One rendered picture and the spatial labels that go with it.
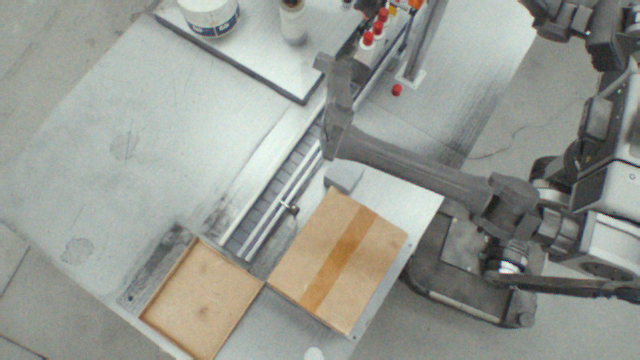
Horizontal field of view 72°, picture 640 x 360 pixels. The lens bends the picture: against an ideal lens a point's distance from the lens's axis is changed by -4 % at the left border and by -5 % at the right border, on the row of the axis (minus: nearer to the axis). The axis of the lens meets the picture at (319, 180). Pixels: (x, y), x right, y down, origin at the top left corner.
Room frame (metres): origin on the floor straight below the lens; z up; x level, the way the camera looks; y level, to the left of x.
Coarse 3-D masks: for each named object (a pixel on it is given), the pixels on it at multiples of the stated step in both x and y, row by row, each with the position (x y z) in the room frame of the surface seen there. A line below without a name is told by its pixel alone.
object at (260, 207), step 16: (400, 32) 1.02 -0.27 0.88; (368, 80) 0.82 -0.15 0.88; (320, 112) 0.69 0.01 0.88; (320, 128) 0.63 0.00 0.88; (304, 144) 0.57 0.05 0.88; (288, 160) 0.51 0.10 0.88; (288, 176) 0.45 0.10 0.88; (272, 192) 0.40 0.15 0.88; (288, 192) 0.40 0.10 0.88; (256, 208) 0.35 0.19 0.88; (240, 224) 0.29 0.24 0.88; (256, 224) 0.29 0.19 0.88; (240, 240) 0.24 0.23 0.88; (256, 240) 0.24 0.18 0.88
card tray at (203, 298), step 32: (192, 256) 0.19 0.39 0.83; (224, 256) 0.20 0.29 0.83; (160, 288) 0.08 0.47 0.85; (192, 288) 0.09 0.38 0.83; (224, 288) 0.10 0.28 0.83; (256, 288) 0.10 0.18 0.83; (160, 320) -0.01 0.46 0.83; (192, 320) 0.00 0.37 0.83; (224, 320) 0.00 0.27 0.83; (192, 352) -0.10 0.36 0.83
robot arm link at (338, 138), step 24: (336, 120) 0.38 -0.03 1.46; (336, 144) 0.34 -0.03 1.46; (360, 144) 0.34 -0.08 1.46; (384, 144) 0.34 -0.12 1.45; (384, 168) 0.30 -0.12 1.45; (408, 168) 0.29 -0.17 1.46; (432, 168) 0.29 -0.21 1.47; (456, 192) 0.25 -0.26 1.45; (480, 192) 0.25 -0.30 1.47; (504, 192) 0.25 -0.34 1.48; (528, 192) 0.25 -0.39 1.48; (480, 216) 0.21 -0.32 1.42
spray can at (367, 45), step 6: (366, 36) 0.85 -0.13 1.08; (372, 36) 0.85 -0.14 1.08; (360, 42) 0.86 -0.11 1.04; (366, 42) 0.84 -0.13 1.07; (372, 42) 0.85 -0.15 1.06; (360, 48) 0.84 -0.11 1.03; (366, 48) 0.84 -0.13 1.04; (372, 48) 0.84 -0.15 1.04; (360, 54) 0.84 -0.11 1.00; (366, 54) 0.83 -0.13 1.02; (372, 54) 0.84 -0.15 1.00; (360, 60) 0.84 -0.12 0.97; (366, 60) 0.83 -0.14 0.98
